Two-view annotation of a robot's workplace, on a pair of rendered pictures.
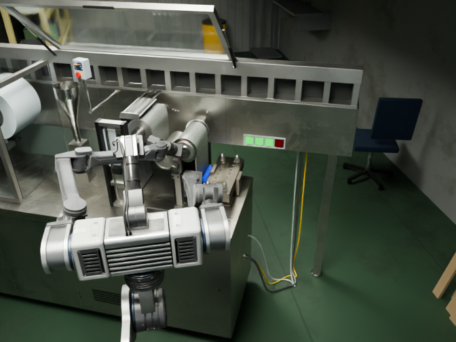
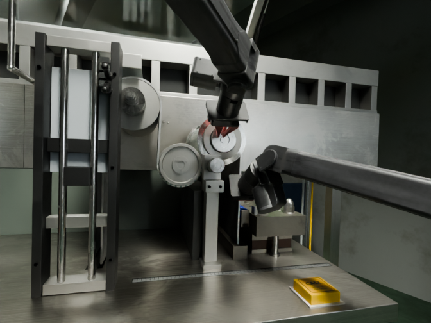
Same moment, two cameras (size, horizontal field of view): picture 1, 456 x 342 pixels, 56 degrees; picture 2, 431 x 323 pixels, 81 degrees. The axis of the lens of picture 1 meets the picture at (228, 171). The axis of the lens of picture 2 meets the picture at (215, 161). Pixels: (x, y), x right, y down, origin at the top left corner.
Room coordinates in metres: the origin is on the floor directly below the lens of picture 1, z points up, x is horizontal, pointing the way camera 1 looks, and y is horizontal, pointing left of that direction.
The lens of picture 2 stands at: (1.38, 0.60, 1.20)
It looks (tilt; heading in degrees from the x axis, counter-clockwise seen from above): 1 degrees down; 332
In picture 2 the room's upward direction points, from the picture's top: 2 degrees clockwise
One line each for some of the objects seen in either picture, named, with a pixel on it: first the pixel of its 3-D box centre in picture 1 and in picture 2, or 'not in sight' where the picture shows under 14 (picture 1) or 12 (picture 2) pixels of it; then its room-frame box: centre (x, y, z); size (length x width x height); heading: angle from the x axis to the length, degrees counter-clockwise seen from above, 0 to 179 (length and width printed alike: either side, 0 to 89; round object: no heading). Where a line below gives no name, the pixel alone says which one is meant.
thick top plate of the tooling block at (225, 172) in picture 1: (224, 177); (255, 211); (2.14, 0.02, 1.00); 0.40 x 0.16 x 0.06; 166
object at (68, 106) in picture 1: (77, 139); not in sight; (2.31, 0.91, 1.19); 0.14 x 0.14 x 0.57
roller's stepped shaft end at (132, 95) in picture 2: not in sight; (130, 97); (2.01, 0.50, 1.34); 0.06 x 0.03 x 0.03; 166
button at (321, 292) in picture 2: not in sight; (315, 289); (1.77, 0.14, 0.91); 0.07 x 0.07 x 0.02; 76
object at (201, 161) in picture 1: (202, 162); (228, 181); (2.14, 0.15, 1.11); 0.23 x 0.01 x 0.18; 166
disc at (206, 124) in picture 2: (184, 150); (222, 140); (2.03, 0.24, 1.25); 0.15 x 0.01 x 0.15; 76
